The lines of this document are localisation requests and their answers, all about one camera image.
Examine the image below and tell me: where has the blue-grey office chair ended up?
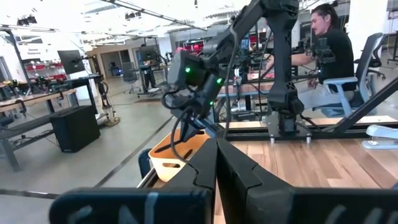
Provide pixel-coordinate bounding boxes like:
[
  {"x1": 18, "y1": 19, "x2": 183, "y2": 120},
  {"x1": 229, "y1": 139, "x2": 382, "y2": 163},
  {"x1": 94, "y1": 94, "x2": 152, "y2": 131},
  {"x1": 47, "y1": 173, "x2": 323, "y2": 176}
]
[{"x1": 312, "y1": 32, "x2": 386, "y2": 118}]

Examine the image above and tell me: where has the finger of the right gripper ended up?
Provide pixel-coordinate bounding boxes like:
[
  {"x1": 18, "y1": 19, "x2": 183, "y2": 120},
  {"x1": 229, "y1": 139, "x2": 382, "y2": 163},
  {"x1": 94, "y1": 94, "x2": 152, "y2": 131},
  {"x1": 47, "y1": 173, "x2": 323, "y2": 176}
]
[
  {"x1": 178, "y1": 119, "x2": 195, "y2": 144},
  {"x1": 189, "y1": 120, "x2": 206, "y2": 138}
]

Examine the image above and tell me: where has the red parts shelf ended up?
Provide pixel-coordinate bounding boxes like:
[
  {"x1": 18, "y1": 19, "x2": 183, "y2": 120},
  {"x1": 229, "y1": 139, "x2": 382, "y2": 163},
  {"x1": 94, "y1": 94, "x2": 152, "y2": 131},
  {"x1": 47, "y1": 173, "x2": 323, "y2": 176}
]
[{"x1": 174, "y1": 39, "x2": 208, "y2": 57}]

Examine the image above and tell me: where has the black computer monitor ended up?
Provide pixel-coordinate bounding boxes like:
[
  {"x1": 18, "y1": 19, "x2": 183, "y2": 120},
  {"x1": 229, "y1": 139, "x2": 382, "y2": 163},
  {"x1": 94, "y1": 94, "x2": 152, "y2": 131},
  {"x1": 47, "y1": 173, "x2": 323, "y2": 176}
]
[
  {"x1": 139, "y1": 45, "x2": 159, "y2": 63},
  {"x1": 57, "y1": 49, "x2": 86, "y2": 75}
]

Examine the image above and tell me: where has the person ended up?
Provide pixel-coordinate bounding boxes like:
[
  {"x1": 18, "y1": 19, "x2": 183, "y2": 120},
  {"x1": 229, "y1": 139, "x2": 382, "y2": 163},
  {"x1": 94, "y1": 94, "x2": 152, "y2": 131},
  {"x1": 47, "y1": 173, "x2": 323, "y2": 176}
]
[{"x1": 266, "y1": 2, "x2": 357, "y2": 110}]

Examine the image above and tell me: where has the yellow plastic bin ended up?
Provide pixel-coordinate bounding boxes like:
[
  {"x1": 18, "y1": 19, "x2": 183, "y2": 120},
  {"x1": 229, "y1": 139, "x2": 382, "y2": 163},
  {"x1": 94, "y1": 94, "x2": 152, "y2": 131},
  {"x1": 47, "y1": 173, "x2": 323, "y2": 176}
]
[{"x1": 148, "y1": 129, "x2": 213, "y2": 183}]

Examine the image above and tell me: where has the black cabinet box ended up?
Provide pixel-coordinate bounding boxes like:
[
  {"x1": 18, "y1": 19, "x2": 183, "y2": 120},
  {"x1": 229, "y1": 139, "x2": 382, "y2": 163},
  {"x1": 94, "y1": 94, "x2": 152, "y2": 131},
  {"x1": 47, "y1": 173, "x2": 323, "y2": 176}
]
[{"x1": 49, "y1": 105, "x2": 101, "y2": 154}]

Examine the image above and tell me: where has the black desk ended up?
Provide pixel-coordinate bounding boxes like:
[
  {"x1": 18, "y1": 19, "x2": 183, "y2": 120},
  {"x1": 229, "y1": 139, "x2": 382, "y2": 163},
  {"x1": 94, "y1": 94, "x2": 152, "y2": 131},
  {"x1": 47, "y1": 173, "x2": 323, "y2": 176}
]
[{"x1": 136, "y1": 62, "x2": 171, "y2": 96}]

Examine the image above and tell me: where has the wooden workbench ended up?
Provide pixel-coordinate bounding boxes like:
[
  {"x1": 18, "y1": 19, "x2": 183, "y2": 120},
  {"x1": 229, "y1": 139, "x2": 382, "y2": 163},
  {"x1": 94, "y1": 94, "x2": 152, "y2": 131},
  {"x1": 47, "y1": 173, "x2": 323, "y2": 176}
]
[{"x1": 0, "y1": 88, "x2": 78, "y2": 172}]

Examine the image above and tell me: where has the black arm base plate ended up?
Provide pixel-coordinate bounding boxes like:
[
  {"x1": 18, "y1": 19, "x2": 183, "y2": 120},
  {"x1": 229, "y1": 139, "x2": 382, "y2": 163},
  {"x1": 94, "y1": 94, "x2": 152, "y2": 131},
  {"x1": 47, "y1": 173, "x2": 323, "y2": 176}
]
[{"x1": 266, "y1": 111, "x2": 313, "y2": 144}]

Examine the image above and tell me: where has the white stapler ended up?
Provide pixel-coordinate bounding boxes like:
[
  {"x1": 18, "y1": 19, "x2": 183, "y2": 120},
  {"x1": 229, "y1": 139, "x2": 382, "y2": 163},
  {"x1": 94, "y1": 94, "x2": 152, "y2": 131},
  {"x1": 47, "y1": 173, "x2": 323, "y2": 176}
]
[{"x1": 361, "y1": 124, "x2": 398, "y2": 151}]

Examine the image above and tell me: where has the grey office chair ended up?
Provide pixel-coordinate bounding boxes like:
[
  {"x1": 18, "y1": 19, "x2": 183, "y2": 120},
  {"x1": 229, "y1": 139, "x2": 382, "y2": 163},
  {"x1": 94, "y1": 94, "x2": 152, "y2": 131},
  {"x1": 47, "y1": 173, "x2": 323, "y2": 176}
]
[{"x1": 120, "y1": 61, "x2": 141, "y2": 95}]

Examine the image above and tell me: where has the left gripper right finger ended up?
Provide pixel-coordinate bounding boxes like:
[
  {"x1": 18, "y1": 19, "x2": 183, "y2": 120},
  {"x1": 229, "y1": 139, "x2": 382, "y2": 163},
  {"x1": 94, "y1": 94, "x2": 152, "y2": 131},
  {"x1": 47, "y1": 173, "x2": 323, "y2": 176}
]
[{"x1": 216, "y1": 139, "x2": 398, "y2": 224}]

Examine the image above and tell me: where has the black robot stand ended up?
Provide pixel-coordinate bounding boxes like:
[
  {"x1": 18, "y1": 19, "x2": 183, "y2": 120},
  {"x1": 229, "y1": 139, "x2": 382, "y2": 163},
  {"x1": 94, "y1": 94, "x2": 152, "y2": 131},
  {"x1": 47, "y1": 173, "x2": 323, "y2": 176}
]
[{"x1": 91, "y1": 55, "x2": 121, "y2": 127}]

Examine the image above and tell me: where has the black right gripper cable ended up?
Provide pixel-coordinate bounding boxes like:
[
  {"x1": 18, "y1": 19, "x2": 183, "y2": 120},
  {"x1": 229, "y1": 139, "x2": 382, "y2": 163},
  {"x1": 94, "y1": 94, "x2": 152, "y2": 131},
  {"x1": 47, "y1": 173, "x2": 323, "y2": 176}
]
[{"x1": 160, "y1": 88, "x2": 200, "y2": 163}]

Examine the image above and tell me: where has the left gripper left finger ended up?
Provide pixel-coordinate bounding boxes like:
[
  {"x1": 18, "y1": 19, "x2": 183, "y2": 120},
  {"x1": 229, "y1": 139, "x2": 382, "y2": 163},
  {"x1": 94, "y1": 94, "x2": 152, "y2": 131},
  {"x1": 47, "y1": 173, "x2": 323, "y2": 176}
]
[{"x1": 49, "y1": 138, "x2": 218, "y2": 224}]

